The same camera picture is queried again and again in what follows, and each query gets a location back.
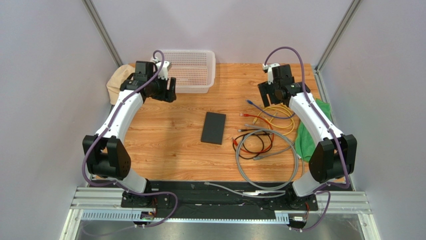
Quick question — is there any green cloth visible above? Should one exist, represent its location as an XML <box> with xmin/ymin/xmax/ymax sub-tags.
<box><xmin>294</xmin><ymin>98</ymin><xmax>331</xmax><ymax>163</ymax></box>

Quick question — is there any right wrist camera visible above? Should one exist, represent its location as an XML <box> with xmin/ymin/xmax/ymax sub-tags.
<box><xmin>262</xmin><ymin>63</ymin><xmax>280</xmax><ymax>85</ymax></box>

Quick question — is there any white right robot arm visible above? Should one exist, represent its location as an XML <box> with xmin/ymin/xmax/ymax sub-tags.
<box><xmin>258</xmin><ymin>63</ymin><xmax>357</xmax><ymax>209</ymax></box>

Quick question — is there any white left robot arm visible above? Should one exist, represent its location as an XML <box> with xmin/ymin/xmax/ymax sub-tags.
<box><xmin>82</xmin><ymin>59</ymin><xmax>177</xmax><ymax>207</ymax></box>

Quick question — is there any red ethernet cable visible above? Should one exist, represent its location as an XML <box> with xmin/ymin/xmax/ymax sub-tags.
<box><xmin>232</xmin><ymin>112</ymin><xmax>275</xmax><ymax>155</ymax></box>

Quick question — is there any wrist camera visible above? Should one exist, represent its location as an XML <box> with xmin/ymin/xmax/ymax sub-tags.
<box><xmin>262</xmin><ymin>63</ymin><xmax>280</xmax><ymax>85</ymax></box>
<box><xmin>150</xmin><ymin>57</ymin><xmax>172</xmax><ymax>81</ymax></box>

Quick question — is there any black network switch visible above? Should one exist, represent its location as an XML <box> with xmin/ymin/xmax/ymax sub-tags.
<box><xmin>200</xmin><ymin>112</ymin><xmax>226</xmax><ymax>145</ymax></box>

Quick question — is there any cream bucket hat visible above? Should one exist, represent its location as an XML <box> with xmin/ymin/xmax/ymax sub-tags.
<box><xmin>106</xmin><ymin>64</ymin><xmax>135</xmax><ymax>106</ymax></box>

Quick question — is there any white perforated plastic basket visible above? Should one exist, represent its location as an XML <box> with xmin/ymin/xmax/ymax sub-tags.
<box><xmin>151</xmin><ymin>49</ymin><xmax>216</xmax><ymax>94</ymax></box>

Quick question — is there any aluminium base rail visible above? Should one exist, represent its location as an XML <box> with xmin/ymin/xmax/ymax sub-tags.
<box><xmin>70</xmin><ymin>187</ymin><xmax>372</xmax><ymax>224</ymax></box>

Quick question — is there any grey ethernet cable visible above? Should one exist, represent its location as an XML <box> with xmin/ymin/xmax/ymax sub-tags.
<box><xmin>253</xmin><ymin>144</ymin><xmax>295</xmax><ymax>162</ymax></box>

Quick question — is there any blue ethernet cable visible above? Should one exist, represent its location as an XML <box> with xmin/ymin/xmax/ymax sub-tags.
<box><xmin>245</xmin><ymin>99</ymin><xmax>296</xmax><ymax>120</ymax></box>

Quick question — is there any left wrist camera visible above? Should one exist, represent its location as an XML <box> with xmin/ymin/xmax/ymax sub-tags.
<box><xmin>150</xmin><ymin>57</ymin><xmax>172</xmax><ymax>81</ymax></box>

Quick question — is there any long grey coiled cable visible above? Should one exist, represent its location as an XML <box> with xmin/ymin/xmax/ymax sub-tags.
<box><xmin>204</xmin><ymin>124</ymin><xmax>300</xmax><ymax>200</ymax></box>

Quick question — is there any yellow looped ethernet cable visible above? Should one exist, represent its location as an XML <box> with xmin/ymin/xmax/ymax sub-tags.
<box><xmin>262</xmin><ymin>104</ymin><xmax>296</xmax><ymax>137</ymax></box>

